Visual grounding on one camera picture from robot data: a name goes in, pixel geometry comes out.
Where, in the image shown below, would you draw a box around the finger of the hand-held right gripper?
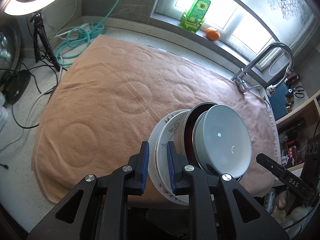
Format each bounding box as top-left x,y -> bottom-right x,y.
256,153 -> 315,207

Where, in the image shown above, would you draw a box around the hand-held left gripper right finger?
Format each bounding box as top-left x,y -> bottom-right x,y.
166,141 -> 290,240

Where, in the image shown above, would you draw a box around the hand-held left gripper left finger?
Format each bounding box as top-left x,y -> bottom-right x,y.
26,141 -> 150,240

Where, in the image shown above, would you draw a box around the white plate pink peony print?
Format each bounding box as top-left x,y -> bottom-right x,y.
148,109 -> 193,206

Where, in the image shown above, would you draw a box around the white plate pink blossom branch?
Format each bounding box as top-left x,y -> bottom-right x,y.
155,112 -> 191,198

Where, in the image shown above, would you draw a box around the large steel bowl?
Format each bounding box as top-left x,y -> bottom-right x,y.
174,102 -> 244,183

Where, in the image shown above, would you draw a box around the red steel bowl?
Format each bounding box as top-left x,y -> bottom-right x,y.
184,110 -> 220,178

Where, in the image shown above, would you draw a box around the light blue bowl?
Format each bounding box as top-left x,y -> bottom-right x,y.
194,104 -> 252,178

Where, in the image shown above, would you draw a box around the white patterned cloth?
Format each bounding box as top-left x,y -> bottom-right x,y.
267,105 -> 280,165

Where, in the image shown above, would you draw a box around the light wooden shelf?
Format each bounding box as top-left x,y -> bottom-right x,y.
275,97 -> 320,188

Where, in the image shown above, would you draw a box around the dark blue box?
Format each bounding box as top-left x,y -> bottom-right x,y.
269,82 -> 290,122

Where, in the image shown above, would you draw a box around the orange towel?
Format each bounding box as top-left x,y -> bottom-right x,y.
31,34 -> 279,204

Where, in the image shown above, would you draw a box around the chrome faucet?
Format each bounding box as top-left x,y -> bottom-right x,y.
231,42 -> 294,93

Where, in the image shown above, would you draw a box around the mandarin orange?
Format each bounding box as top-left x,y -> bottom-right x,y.
205,27 -> 221,41

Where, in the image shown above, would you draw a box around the teal power strip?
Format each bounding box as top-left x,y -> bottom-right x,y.
80,22 -> 105,39

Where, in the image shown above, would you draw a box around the black stand base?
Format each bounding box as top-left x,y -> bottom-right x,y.
5,69 -> 31,105

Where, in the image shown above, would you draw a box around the white charger adapter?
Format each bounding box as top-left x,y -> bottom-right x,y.
0,91 -> 9,130

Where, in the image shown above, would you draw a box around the green detergent bottle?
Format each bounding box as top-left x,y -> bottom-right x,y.
179,0 -> 217,33

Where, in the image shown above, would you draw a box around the black tripod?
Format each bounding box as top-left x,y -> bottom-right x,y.
29,12 -> 62,72

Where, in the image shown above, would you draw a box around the glass pot lid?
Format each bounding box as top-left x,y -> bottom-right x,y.
0,21 -> 22,93

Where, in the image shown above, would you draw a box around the black-handled scissors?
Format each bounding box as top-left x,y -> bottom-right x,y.
287,86 -> 305,98

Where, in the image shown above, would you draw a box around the flexible metal spray hose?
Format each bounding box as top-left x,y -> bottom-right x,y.
265,62 -> 293,97

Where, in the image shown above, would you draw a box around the brown-handled knife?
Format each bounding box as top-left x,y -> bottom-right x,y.
285,73 -> 300,85

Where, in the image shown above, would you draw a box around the black cable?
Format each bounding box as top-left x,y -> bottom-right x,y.
0,50 -> 60,130

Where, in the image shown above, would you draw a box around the white window frame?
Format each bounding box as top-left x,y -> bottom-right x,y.
150,0 -> 315,70

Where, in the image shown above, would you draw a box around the teal hose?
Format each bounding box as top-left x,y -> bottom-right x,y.
56,0 -> 125,67

